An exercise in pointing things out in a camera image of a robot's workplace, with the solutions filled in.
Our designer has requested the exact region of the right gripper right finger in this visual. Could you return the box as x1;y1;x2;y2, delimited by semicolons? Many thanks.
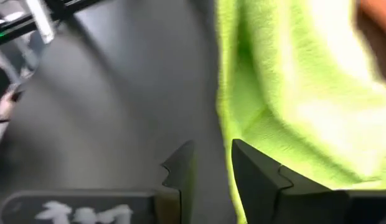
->
232;139;349;224

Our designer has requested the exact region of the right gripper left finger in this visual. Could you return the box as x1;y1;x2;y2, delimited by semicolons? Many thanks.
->
161;140;197;224

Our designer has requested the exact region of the green microfiber towel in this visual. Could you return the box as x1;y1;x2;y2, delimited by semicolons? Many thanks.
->
215;0;386;224

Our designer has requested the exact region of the person's hand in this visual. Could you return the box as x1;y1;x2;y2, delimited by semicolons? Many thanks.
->
0;90;24;122

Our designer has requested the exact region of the silver aluminium profile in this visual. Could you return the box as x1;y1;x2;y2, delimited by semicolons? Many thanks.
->
24;0;56;44

